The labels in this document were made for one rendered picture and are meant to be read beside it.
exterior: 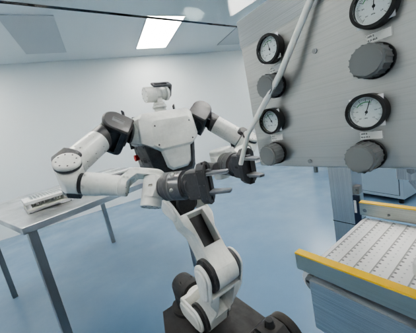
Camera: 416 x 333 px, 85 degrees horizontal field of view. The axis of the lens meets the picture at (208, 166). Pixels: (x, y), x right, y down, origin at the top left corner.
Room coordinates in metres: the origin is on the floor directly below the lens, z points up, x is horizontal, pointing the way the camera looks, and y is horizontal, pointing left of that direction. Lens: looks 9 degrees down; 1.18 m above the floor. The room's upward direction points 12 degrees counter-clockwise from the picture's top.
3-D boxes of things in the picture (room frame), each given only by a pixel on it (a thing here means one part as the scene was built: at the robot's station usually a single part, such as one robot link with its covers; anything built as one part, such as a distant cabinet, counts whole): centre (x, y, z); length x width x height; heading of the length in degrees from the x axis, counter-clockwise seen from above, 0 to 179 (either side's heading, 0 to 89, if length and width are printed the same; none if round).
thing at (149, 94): (1.06, 0.16, 1.36); 0.10 x 0.07 x 0.09; 124
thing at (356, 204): (0.55, -0.35, 0.83); 0.02 x 0.01 x 0.20; 34
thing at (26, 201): (1.49, 1.09, 0.96); 0.25 x 0.24 x 0.02; 132
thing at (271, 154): (0.34, -0.10, 1.12); 0.03 x 0.02 x 0.05; 34
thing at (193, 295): (1.07, 0.16, 0.28); 0.21 x 0.20 x 0.13; 34
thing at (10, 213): (1.94, 1.15, 0.88); 1.50 x 1.10 x 0.04; 51
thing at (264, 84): (0.33, -0.11, 1.22); 0.03 x 0.02 x 0.04; 34
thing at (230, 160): (0.81, -0.11, 1.03); 0.12 x 0.10 x 0.13; 25
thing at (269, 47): (0.33, -0.12, 1.26); 0.04 x 0.01 x 0.04; 34
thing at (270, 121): (0.34, -0.11, 1.17); 0.04 x 0.01 x 0.04; 34
